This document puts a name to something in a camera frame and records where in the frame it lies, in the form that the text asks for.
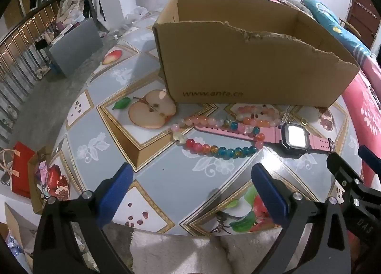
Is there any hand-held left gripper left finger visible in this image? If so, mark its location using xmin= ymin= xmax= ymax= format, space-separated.
xmin=33 ymin=162 xmax=134 ymax=274

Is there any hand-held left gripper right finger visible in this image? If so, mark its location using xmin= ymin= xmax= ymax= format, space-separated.
xmin=251 ymin=162 xmax=356 ymax=274

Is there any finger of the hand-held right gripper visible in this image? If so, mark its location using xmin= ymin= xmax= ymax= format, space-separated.
xmin=358 ymin=145 xmax=381 ymax=170
xmin=326 ymin=152 xmax=381 ymax=240

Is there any pink digital watch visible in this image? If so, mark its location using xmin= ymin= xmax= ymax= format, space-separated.
xmin=193 ymin=122 xmax=336 ymax=160

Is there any multicolour bead bracelet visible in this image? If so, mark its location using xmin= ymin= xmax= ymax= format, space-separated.
xmin=170 ymin=115 xmax=266 ymax=159

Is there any pink orange bead bracelet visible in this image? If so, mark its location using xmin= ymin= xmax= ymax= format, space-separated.
xmin=236 ymin=105 xmax=283 ymax=128

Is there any brown cardboard box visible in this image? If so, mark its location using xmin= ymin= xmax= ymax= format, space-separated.
xmin=152 ymin=0 xmax=361 ymax=108

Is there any brown paper bag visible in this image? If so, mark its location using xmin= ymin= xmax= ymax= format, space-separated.
xmin=28 ymin=146 xmax=57 ymax=215

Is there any red gift bag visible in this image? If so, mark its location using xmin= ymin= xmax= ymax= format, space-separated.
xmin=10 ymin=141 xmax=38 ymax=198

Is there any wooden chair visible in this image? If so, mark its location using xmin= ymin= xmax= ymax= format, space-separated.
xmin=339 ymin=18 xmax=362 ymax=38

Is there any brown wooden door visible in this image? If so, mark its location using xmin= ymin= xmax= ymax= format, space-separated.
xmin=347 ymin=0 xmax=381 ymax=50

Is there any teal pillow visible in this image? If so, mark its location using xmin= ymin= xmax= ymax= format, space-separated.
xmin=302 ymin=0 xmax=372 ymax=63

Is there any grey box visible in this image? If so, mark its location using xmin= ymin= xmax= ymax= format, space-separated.
xmin=48 ymin=18 xmax=103 ymax=78

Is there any stair railing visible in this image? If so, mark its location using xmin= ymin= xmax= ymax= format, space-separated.
xmin=0 ymin=0 xmax=64 ymax=144

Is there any brown patterned pillow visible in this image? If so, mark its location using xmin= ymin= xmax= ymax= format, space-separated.
xmin=277 ymin=0 xmax=313 ymax=13

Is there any white plastic bag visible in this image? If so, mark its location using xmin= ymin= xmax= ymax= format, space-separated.
xmin=125 ymin=6 xmax=155 ymax=26

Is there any pile of clothes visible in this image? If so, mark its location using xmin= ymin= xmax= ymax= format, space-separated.
xmin=56 ymin=0 xmax=90 ymax=25

